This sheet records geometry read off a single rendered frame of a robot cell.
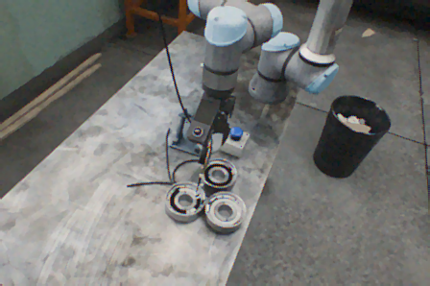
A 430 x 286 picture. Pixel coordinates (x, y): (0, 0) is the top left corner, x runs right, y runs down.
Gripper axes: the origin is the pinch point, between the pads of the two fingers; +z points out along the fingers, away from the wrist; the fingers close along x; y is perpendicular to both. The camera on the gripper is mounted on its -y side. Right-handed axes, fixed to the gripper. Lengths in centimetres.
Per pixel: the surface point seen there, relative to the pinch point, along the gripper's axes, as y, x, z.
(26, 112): 62, 143, 92
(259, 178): 7.9, -14.8, 13.1
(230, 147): 13.0, -3.7, 9.9
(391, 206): 86, -93, 93
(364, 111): 122, -62, 58
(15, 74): 73, 154, 73
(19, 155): 31, 122, 93
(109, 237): -25.0, 14.6, 13.2
